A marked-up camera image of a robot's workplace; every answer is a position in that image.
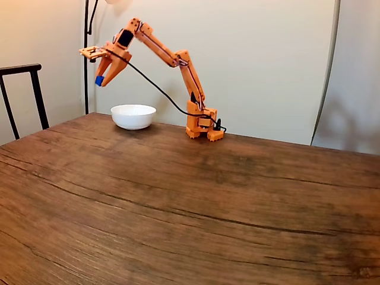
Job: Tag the blue cube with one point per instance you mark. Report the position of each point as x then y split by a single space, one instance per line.
99 81

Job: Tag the white bowl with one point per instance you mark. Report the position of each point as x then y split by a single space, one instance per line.
133 117

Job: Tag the black floor lamp pole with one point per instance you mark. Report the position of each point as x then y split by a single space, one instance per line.
86 89

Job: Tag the pale lamp shade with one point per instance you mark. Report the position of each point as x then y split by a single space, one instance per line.
118 1

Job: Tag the black chair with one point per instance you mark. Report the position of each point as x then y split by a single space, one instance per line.
20 69

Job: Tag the black table clamp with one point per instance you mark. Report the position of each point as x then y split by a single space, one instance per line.
219 124

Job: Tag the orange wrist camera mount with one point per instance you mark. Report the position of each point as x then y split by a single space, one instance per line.
90 52

